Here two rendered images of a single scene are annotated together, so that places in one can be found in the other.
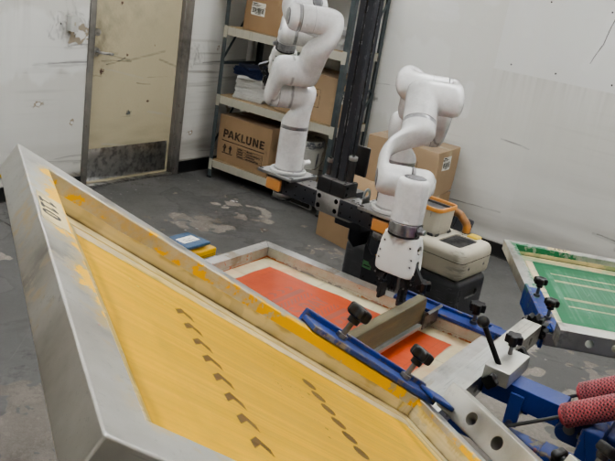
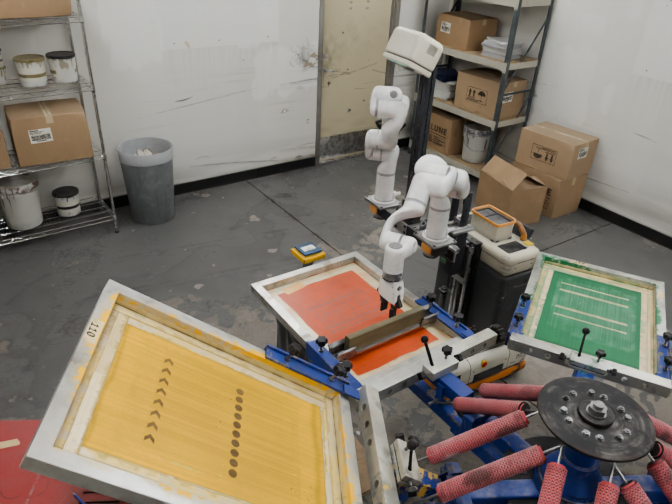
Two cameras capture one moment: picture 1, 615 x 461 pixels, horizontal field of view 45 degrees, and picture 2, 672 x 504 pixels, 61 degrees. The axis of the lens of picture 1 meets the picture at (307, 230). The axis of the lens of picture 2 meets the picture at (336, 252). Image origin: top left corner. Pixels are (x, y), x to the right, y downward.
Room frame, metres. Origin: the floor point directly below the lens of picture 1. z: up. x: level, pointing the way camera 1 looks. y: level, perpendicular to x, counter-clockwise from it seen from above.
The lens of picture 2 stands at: (-0.13, -0.67, 2.43)
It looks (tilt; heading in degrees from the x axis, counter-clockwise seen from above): 31 degrees down; 21
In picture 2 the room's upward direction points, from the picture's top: 3 degrees clockwise
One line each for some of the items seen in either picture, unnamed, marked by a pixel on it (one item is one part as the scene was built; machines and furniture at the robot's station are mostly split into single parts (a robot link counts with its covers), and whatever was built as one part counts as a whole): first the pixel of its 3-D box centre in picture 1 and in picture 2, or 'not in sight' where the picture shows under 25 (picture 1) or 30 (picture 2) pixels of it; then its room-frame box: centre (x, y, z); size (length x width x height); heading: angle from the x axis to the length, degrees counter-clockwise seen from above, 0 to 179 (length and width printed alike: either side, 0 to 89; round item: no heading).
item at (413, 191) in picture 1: (415, 195); (400, 253); (1.68, -0.23, 1.35); 0.15 x 0.10 x 0.11; 178
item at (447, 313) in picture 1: (444, 320); (442, 321); (1.85, -0.40, 0.98); 0.30 x 0.05 x 0.07; 57
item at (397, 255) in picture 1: (400, 251); (390, 286); (1.64, -0.22, 1.23); 0.10 x 0.07 x 0.11; 57
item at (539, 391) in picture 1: (525, 394); (449, 385); (1.45, -0.52, 1.02); 0.17 x 0.06 x 0.05; 57
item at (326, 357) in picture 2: not in sight; (332, 368); (1.39, -0.10, 0.98); 0.30 x 0.05 x 0.07; 57
